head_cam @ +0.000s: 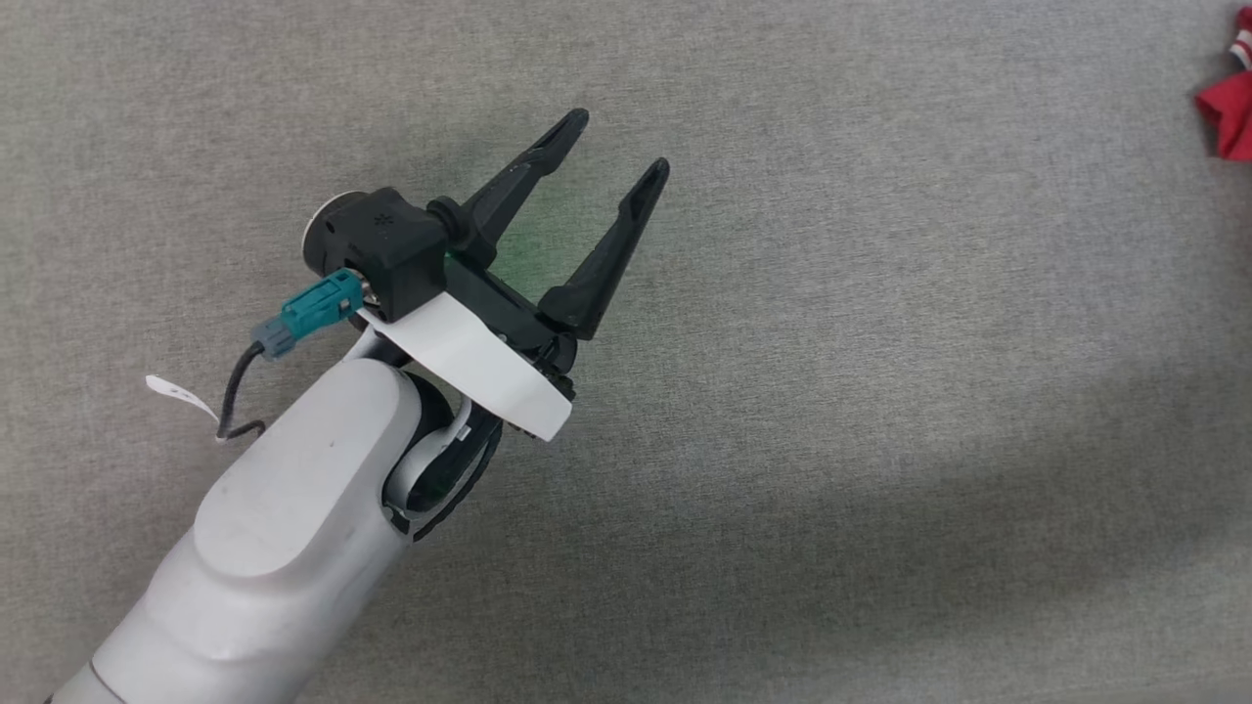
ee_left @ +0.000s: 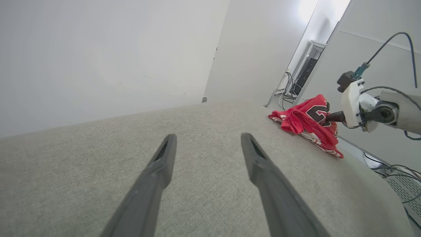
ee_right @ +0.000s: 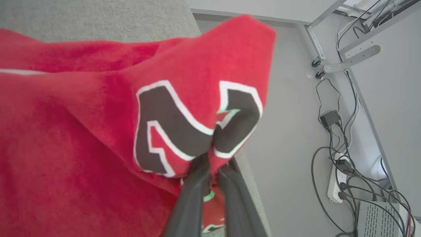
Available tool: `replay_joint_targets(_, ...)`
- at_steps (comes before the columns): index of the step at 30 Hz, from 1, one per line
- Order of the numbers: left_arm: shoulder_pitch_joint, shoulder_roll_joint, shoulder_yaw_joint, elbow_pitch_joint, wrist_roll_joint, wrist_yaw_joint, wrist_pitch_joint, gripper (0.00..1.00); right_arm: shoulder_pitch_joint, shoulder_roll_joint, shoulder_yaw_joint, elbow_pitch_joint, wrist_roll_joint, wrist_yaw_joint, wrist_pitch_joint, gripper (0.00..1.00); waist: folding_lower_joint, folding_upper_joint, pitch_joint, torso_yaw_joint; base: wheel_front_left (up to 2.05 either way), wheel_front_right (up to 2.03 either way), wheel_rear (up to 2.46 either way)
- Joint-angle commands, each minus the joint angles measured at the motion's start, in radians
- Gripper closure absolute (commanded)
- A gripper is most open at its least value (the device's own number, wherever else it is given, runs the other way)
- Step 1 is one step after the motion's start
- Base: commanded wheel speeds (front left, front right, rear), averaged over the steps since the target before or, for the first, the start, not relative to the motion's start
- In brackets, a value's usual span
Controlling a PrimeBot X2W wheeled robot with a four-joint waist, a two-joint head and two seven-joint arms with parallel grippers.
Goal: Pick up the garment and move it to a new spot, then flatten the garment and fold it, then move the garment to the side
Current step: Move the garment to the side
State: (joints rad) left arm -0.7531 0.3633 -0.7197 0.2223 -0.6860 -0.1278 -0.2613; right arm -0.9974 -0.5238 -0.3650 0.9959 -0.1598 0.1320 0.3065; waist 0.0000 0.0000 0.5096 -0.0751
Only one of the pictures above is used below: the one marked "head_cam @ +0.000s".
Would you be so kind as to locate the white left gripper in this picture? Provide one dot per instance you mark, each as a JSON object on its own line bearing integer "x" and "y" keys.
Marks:
{"x": 479, "y": 357}

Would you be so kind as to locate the red white basketball jersey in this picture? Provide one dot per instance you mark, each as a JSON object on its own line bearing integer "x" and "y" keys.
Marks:
{"x": 1230, "y": 112}

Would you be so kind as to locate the grey fabric sofa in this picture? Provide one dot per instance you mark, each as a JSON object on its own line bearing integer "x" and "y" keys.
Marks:
{"x": 831, "y": 411}

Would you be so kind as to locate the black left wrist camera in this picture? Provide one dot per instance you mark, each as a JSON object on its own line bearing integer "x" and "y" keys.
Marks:
{"x": 381, "y": 244}

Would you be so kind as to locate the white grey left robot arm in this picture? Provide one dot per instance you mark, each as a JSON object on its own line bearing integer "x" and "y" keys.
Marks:
{"x": 284, "y": 528}

